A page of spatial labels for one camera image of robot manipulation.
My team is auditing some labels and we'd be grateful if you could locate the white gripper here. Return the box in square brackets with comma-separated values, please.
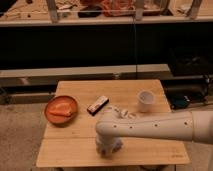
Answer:
[96, 135, 123, 157]

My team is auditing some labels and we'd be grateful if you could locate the wooden table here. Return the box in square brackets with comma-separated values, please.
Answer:
[36, 80, 189, 168]

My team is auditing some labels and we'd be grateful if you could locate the white plastic cup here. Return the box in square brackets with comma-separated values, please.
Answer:
[137, 90, 155, 112]

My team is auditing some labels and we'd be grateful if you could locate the grey metal bench rail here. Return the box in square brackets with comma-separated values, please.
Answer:
[0, 64, 172, 87]

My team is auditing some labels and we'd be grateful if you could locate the orange food on plate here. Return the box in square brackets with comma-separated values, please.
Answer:
[49, 103, 72, 117]

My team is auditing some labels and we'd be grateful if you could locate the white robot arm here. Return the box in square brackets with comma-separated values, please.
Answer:
[95, 108, 213, 156]

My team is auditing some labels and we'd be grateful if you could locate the red cloth on shelf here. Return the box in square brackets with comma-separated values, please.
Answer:
[101, 0, 135, 17]

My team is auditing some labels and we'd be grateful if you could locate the orange round plate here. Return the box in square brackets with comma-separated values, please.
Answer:
[44, 95, 78, 125]

